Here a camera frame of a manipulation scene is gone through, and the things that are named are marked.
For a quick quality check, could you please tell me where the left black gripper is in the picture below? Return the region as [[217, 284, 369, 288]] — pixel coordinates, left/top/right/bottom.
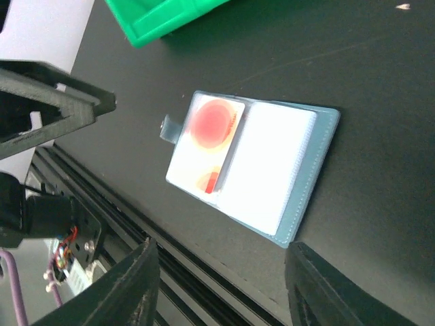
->
[[0, 60, 116, 159]]

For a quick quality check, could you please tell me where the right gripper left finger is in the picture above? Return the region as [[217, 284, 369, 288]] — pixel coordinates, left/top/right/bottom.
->
[[35, 238, 160, 325]]

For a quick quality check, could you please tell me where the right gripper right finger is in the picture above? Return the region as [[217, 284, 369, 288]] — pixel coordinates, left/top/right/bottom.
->
[[285, 242, 414, 325]]

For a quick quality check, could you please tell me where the blue card holder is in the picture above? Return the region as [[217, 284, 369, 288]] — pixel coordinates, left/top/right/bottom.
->
[[160, 91, 340, 248]]

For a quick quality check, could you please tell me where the red circle card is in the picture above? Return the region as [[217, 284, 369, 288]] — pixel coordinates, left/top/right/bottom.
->
[[166, 93, 246, 202]]

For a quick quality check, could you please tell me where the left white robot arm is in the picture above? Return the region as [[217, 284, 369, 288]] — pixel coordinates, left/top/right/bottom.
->
[[1, 60, 116, 266]]

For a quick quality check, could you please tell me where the left green bin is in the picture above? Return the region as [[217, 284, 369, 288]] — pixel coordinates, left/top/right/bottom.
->
[[105, 0, 226, 48]]

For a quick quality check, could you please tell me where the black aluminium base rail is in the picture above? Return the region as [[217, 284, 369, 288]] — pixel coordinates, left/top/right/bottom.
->
[[31, 147, 291, 325]]

